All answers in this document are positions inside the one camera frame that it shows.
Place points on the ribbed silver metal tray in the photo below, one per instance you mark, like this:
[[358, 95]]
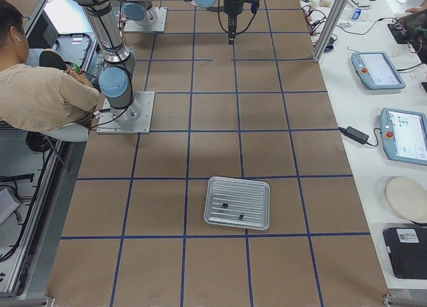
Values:
[[248, 197]]

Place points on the person in beige shirt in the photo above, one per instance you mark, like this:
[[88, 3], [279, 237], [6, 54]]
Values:
[[44, 97]]

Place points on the lower blue teach pendant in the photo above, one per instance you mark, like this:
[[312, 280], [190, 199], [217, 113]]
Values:
[[403, 135]]

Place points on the beige round plate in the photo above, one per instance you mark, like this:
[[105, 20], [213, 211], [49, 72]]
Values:
[[407, 198]]

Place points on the white round stool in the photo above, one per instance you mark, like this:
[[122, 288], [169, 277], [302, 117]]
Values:
[[72, 132]]

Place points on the blue teach pendant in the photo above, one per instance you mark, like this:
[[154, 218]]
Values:
[[376, 71], [403, 135]]

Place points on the upper blue teach pendant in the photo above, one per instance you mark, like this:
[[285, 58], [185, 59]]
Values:
[[376, 71]]

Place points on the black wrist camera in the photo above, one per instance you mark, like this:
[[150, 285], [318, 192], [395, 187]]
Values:
[[255, 5]]

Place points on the black power adapter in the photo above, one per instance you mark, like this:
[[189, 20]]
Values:
[[354, 134]]

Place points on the aluminium frame post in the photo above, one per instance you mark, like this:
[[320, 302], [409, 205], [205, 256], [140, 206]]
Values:
[[332, 19]]

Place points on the black box with label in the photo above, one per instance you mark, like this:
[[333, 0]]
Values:
[[406, 248]]

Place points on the green handheld controller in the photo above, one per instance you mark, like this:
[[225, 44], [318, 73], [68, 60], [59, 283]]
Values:
[[76, 68]]

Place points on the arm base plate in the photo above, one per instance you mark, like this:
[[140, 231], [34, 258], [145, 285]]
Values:
[[158, 27], [136, 119]]

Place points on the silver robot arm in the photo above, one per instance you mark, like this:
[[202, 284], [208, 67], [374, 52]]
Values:
[[116, 80], [141, 12]]

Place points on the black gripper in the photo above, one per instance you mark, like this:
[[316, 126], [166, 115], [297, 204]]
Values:
[[232, 6]]

